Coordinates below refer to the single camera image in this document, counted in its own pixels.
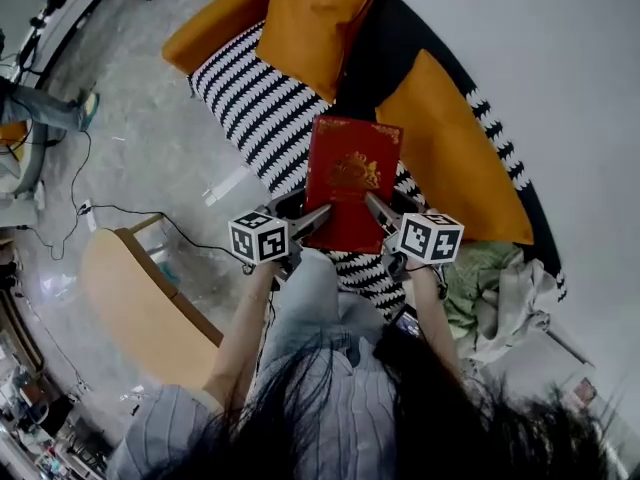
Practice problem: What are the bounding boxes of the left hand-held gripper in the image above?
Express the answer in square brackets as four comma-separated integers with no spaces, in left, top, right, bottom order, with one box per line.
[228,187,333,283]

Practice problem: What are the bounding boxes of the red book with gold print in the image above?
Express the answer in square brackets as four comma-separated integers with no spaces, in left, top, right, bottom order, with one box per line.
[302,114,405,256]

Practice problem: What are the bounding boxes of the orange throw pillow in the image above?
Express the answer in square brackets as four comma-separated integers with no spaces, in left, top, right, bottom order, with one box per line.
[374,49,536,247]
[255,0,385,105]

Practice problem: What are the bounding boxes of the striped black white orange sofa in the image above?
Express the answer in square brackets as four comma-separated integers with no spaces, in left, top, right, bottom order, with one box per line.
[160,0,570,322]

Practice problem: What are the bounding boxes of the person's right forearm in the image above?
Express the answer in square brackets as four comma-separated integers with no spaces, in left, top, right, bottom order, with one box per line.
[405,263,465,374]

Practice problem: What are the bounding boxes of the person's leg in jeans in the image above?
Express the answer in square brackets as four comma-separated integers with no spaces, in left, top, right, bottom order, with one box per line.
[257,247,386,364]

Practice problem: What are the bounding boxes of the black sofa cushion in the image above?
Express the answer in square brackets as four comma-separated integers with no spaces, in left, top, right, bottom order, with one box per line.
[335,0,454,125]

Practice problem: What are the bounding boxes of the yellow bag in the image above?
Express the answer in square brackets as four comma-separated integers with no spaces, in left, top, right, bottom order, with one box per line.
[0,120,30,163]

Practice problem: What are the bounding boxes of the person's left forearm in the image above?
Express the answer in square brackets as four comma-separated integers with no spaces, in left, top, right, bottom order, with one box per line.
[201,261,281,412]

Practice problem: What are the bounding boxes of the green crumpled cloth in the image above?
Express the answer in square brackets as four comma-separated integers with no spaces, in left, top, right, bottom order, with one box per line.
[442,241,524,342]

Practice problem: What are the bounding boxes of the black smartphone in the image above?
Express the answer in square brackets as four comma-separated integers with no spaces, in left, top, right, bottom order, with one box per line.
[388,303,427,340]

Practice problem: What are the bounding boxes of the beige crumpled cloth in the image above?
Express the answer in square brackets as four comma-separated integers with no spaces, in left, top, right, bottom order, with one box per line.
[467,255,559,364]

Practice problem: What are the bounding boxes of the black tripod with camera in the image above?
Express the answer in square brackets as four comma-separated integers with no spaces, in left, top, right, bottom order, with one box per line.
[12,0,76,87]

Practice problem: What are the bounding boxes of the black floor cable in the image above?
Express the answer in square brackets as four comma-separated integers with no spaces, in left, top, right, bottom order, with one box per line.
[29,127,251,275]

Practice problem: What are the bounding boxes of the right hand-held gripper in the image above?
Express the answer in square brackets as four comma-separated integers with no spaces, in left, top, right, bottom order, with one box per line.
[364,190,465,284]

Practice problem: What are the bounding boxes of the white paper strip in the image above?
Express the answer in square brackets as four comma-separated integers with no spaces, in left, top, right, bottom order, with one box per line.
[201,165,251,208]

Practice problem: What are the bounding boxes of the light wooden stool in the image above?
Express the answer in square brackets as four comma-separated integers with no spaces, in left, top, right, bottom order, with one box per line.
[79,212,225,390]

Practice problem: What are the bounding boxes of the person's light striped shirt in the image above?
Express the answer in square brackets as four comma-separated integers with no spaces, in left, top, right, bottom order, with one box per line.
[107,335,401,480]

